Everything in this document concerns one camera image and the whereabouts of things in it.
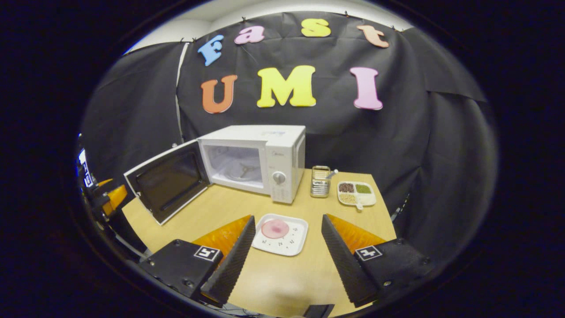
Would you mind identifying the white divided dish with grains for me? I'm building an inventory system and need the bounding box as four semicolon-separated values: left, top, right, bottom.
337;181;377;210

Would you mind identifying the pink round food slice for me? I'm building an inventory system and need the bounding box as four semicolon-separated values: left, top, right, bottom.
261;220;290;239

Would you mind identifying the metal wire holder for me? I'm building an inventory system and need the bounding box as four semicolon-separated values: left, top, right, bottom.
310;166;339;198

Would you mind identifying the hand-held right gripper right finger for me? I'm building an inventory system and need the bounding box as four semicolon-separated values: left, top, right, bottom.
321;214;435;308

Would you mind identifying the black backdrop cloth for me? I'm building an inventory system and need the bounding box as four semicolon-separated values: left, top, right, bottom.
79;11;499;265

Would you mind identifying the white microwave oven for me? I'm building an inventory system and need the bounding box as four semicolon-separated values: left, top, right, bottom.
124;125;306;226

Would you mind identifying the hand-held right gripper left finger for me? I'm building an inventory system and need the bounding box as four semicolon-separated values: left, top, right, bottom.
139;215;256;305

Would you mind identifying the white square plate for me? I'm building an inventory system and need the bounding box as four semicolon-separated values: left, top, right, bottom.
252;214;309;257

